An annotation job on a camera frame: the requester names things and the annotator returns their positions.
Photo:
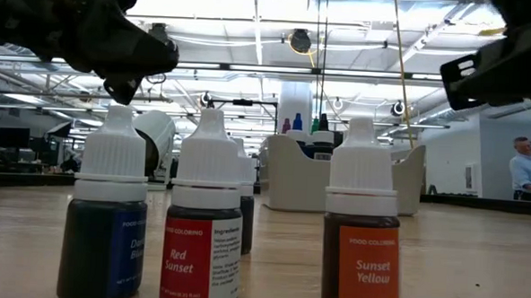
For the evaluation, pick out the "large blue-tipped coloring bottle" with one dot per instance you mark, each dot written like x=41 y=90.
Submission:
x=297 y=122

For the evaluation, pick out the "person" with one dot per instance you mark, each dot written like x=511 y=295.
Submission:
x=527 y=171

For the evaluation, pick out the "small black coloring bottle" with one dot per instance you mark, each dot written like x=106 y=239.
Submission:
x=245 y=220

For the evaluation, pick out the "small sunset yellow coloring bottle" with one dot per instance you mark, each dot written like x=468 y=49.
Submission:
x=362 y=171

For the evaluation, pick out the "yellow tape tag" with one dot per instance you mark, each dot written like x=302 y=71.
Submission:
x=493 y=31

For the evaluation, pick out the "large green-tipped coloring bottle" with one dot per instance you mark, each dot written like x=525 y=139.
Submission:
x=315 y=126

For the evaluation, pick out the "light grey plastic bin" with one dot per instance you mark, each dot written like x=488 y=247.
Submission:
x=291 y=181

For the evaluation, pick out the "small red sunset coloring bottle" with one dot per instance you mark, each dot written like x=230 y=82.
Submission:
x=206 y=164

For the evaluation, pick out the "black tubular stand frame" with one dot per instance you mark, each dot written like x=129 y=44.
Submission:
x=243 y=102

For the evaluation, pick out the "small dark blue coloring bottle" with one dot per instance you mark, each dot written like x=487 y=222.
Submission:
x=105 y=160

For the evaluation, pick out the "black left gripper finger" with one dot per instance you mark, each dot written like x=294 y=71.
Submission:
x=122 y=48

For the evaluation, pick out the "dark background monitor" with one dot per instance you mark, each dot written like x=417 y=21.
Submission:
x=13 y=137

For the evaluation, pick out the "large purple-tipped coloring bottle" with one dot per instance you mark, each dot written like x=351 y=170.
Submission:
x=286 y=126

